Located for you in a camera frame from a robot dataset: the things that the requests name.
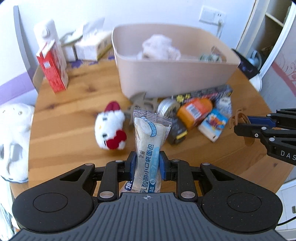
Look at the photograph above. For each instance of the small white box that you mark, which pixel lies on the small white box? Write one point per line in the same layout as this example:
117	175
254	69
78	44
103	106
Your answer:
68	49

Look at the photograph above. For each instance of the brown purple floral tablecloth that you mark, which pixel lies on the brown purple floral tablecloth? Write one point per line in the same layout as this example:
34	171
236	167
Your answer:
92	63

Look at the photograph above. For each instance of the blue white snack packet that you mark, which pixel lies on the blue white snack packet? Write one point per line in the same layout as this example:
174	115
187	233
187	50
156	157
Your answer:
214	125

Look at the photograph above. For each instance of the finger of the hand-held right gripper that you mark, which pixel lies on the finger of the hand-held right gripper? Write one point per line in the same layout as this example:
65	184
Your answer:
247	131
261	119

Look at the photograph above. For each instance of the long black box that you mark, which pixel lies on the long black box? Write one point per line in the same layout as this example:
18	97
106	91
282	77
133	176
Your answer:
205	92

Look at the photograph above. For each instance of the beige plastic bin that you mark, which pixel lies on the beige plastic bin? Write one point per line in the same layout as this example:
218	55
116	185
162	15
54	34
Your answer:
173	76

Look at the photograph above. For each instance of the white round appliance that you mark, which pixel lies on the white round appliance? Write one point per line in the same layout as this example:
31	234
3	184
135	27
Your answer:
257	83

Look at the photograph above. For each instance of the white cat plush red bow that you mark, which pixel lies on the white cat plush red bow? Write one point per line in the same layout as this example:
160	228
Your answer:
109	129

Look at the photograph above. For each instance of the round metal tin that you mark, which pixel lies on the round metal tin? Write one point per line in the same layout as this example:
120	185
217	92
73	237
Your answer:
167	106

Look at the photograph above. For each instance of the white bread packet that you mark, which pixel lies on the white bread packet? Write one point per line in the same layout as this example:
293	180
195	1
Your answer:
148	139

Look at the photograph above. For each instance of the pink patterned rug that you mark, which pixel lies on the pink patterned rug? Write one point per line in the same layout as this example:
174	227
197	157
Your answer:
286	74

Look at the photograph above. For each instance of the blue white small packet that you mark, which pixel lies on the blue white small packet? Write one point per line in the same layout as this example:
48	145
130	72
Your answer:
224	105

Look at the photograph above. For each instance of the wooden desktop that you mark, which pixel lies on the wooden desktop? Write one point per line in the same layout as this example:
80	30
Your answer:
69	129

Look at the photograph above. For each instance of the white wall socket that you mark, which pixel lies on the white wall socket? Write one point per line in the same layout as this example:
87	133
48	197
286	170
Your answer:
220	16

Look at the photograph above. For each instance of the orange bottle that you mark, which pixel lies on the orange bottle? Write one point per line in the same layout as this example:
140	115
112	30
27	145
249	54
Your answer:
194	113

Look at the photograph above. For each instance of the red white carton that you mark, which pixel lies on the red white carton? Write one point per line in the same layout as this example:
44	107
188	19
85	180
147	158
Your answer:
54	69

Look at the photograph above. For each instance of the light blue plastic object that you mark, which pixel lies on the light blue plastic object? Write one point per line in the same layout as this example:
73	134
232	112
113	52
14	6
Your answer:
254	59

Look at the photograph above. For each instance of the white cabinet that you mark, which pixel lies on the white cabinet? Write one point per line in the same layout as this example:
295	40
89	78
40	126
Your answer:
272	27

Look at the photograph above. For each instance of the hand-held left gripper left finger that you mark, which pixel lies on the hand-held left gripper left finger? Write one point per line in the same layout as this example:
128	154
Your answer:
132	165

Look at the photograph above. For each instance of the taupe claw hair clip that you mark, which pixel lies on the taupe claw hair clip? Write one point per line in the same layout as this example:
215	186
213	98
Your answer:
141	102

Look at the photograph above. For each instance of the white thermos bottle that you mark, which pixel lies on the white thermos bottle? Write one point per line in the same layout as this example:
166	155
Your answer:
46	32

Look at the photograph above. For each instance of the large white plush toy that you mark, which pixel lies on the large white plush toy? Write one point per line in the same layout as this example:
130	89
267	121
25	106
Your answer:
15	139

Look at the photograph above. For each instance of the dark small packet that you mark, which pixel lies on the dark small packet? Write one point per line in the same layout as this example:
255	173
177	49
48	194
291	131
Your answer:
177	131

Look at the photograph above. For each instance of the white soft tissue pack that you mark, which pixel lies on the white soft tissue pack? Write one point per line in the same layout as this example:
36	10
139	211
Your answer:
92	45

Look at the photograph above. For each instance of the fuzzy white cloth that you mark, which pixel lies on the fuzzy white cloth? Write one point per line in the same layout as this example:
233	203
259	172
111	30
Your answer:
158	47

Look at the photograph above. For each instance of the thin brown hair clip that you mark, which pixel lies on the thin brown hair clip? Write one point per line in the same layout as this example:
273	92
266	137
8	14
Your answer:
239	117

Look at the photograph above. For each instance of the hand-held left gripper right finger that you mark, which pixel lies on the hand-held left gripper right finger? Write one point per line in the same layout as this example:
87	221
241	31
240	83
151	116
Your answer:
163	166

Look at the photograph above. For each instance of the white plug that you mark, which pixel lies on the white plug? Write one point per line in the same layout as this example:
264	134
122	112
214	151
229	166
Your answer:
220	22

